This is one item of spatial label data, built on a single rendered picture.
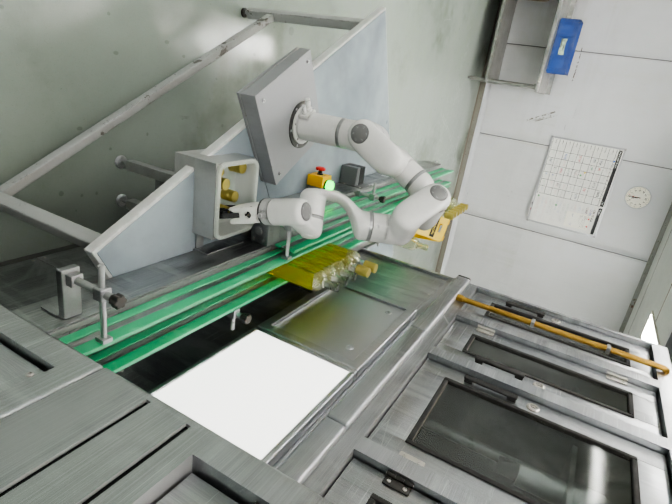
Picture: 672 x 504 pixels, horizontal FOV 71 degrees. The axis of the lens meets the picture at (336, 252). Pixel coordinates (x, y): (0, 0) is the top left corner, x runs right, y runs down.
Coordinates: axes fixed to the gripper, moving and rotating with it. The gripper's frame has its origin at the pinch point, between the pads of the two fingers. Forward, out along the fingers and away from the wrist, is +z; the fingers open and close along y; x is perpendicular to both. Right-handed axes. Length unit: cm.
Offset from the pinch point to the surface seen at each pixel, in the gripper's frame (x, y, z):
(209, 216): 0.1, -7.5, -0.9
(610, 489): -63, 1, -101
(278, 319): -34.2, 3.3, -11.9
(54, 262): -15, -15, 69
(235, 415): -38, -37, -29
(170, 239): -4.8, -15.7, 6.9
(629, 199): -101, 604, -121
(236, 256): -13.2, -1.5, -3.2
